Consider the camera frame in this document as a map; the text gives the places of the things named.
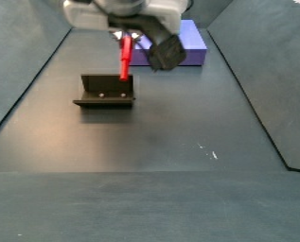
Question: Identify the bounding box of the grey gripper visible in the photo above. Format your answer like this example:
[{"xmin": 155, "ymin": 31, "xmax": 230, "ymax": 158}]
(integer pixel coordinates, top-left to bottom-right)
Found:
[{"xmin": 62, "ymin": 0, "xmax": 188, "ymax": 42}]

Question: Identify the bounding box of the red peg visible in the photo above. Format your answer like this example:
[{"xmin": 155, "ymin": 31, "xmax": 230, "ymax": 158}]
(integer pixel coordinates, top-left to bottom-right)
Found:
[{"xmin": 120, "ymin": 36, "xmax": 133, "ymax": 81}]

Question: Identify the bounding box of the purple base board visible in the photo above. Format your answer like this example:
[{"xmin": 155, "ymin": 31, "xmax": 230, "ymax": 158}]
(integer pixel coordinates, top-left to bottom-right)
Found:
[{"xmin": 131, "ymin": 20, "xmax": 208, "ymax": 66}]

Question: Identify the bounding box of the black angle bracket holder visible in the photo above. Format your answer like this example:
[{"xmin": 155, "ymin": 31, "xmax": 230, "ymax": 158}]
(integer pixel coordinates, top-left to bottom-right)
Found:
[{"xmin": 74, "ymin": 74, "xmax": 135, "ymax": 107}]

